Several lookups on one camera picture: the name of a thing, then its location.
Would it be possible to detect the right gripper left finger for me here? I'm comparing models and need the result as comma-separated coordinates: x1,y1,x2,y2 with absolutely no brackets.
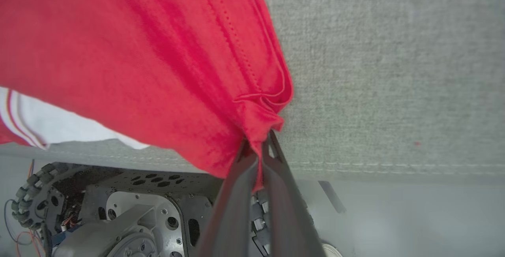
195,139,261,257

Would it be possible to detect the grey omni wheel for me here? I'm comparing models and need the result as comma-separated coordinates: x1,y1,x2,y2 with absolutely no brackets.
252,189,316,257
11,162,69,230

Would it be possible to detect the red and white garment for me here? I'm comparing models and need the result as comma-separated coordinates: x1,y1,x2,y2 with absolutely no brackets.
0,0,294,192

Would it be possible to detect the white round floor object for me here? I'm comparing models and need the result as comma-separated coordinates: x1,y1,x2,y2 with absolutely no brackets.
322,243,344,257

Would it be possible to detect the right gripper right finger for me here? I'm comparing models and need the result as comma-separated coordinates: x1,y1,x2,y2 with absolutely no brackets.
262,130,327,257

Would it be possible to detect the grey robot waist joint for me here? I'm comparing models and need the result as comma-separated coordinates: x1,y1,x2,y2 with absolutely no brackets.
51,192,186,257

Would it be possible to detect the grey tape strip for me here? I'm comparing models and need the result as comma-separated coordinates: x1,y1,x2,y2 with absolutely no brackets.
319,181,347,214

